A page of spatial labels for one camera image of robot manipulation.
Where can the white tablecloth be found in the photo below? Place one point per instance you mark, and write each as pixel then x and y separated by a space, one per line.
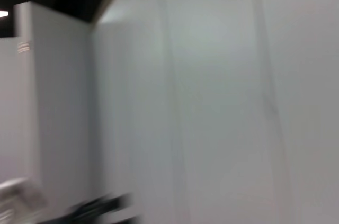
pixel 225 102

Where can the white partition panel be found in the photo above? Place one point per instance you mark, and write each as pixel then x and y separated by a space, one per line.
pixel 58 102

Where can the black blurred device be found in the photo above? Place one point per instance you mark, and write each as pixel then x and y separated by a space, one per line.
pixel 106 209

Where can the silver grey blurred object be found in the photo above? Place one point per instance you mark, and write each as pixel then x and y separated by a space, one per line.
pixel 18 200

